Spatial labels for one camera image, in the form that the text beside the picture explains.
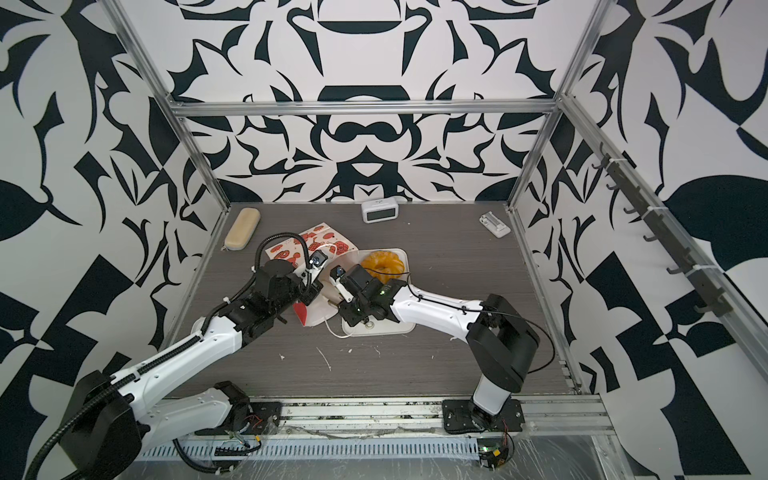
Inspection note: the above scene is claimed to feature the red white paper bag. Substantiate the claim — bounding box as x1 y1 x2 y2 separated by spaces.
264 223 358 327

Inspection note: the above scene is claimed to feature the yellow fake braided bread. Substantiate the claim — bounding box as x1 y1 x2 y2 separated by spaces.
360 250 407 284

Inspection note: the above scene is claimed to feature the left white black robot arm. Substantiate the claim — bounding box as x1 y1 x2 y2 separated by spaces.
50 250 328 479

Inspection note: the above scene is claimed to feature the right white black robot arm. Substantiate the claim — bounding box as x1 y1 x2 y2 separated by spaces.
330 264 541 416

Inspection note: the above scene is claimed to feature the white plastic tray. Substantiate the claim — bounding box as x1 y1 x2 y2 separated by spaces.
330 249 414 337

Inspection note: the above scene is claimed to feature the beige glasses case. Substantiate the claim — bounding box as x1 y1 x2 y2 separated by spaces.
223 207 261 251

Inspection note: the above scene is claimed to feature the white digital alarm clock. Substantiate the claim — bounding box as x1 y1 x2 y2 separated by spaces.
361 198 399 224

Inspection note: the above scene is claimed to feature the small white remote device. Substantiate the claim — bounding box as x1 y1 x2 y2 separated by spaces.
479 211 511 239

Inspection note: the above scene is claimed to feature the small green circuit board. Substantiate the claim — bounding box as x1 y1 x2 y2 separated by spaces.
478 435 516 470

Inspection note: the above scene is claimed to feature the black corrugated cable hose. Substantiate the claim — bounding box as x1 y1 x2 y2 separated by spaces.
23 232 313 480

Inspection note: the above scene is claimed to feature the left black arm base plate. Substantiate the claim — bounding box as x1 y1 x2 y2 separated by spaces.
194 401 283 436

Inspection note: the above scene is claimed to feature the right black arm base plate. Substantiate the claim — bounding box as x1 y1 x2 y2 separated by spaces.
441 398 525 435

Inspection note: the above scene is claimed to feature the white perforated cable duct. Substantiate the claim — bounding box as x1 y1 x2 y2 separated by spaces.
119 437 481 462

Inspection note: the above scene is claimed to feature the grey wall hook rack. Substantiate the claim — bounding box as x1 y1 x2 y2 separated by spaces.
594 144 734 318

